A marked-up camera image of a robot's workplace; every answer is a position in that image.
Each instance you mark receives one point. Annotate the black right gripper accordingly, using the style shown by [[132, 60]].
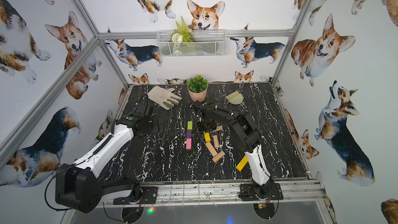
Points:
[[212, 126]]

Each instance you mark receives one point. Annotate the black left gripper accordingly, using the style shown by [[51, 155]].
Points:
[[148, 122]]

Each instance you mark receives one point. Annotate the small yellow block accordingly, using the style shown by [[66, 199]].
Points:
[[207, 137]]

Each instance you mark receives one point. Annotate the lime green block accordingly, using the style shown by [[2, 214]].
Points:
[[190, 125]]

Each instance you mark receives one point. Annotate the purple block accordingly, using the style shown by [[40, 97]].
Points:
[[189, 135]]

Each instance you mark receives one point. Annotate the long wooden block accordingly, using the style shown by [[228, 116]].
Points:
[[211, 149]]

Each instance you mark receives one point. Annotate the pink block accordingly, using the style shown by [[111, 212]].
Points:
[[188, 144]]

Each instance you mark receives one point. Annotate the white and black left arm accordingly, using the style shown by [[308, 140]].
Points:
[[77, 184]]

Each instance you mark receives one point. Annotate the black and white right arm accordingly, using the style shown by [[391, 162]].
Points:
[[245, 136]]

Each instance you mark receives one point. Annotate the wooden block upper middle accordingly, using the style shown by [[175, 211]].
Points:
[[218, 128]]

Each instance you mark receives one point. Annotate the wooden block centre small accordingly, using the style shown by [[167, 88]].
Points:
[[216, 141]]

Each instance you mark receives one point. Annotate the pink plant pot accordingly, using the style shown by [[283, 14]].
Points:
[[198, 96]]

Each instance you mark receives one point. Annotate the white and green work glove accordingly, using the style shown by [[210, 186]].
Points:
[[164, 97]]

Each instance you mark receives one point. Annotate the green artificial potted plant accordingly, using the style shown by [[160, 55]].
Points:
[[197, 84]]

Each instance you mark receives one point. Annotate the wooden block numbered twelve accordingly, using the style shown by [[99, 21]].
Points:
[[217, 157]]

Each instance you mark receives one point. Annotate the large yellow block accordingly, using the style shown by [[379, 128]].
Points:
[[242, 164]]

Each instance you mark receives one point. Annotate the fern and white flower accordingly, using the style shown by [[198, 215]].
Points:
[[181, 38]]

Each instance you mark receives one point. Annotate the white wire wall basket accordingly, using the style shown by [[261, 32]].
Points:
[[205, 44]]

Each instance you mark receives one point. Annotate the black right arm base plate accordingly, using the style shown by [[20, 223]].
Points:
[[255, 192]]

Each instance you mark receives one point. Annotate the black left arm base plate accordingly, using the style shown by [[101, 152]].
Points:
[[143, 195]]

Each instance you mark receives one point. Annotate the aluminium front rail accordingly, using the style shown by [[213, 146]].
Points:
[[218, 193]]

